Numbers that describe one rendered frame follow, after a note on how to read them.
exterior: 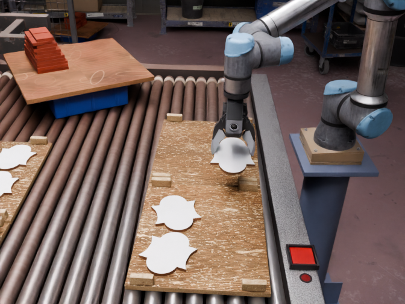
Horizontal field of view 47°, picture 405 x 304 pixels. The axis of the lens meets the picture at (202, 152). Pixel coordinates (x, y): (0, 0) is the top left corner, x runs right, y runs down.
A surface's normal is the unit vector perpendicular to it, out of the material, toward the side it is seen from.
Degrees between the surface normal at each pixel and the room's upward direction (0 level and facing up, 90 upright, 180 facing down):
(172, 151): 0
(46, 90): 0
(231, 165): 10
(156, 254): 0
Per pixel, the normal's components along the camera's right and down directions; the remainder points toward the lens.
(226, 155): 0.01, -0.73
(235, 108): -0.03, -0.44
